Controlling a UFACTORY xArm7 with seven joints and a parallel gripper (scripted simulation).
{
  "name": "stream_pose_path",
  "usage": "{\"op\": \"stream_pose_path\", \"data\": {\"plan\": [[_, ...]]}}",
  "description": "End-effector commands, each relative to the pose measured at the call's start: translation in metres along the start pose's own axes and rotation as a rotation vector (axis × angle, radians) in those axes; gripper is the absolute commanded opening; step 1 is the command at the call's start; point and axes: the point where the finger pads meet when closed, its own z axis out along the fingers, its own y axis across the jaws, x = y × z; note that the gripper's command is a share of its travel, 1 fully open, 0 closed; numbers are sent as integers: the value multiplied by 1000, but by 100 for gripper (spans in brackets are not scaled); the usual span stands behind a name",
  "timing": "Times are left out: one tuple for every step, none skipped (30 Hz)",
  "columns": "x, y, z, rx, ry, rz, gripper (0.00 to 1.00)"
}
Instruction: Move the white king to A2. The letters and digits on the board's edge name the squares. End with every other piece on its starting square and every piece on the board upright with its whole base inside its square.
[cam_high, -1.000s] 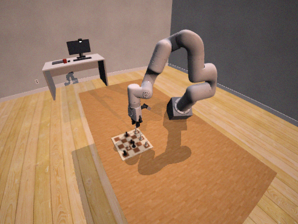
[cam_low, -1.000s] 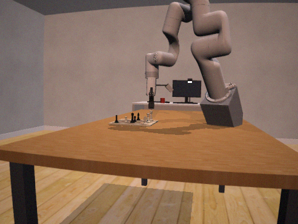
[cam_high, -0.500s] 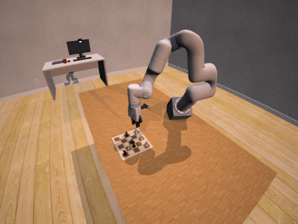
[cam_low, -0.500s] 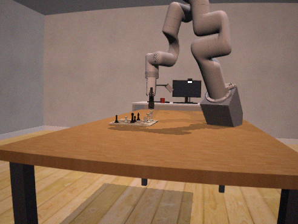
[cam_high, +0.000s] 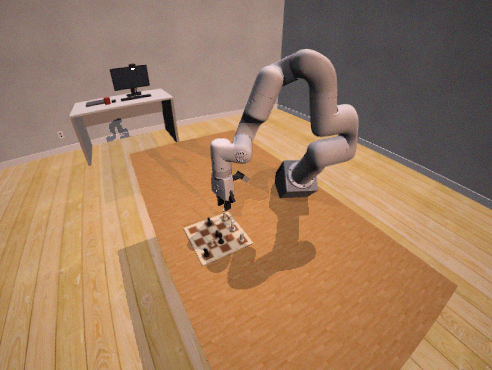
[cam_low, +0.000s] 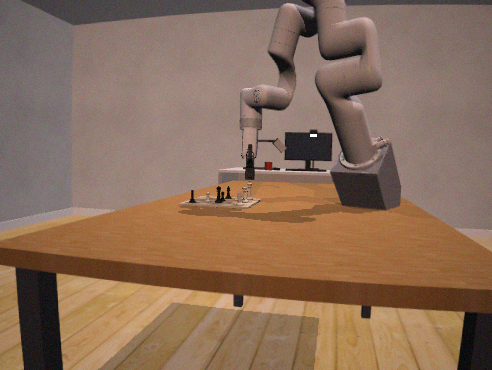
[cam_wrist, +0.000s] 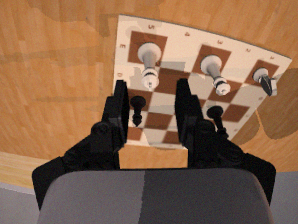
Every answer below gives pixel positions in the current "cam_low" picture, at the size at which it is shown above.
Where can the chessboard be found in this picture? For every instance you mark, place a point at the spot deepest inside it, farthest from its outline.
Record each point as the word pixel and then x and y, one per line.
pixel 228 203

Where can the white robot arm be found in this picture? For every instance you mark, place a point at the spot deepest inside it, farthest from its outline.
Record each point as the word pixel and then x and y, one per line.
pixel 337 39

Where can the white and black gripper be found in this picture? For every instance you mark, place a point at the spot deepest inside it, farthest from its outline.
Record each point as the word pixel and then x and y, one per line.
pixel 250 138

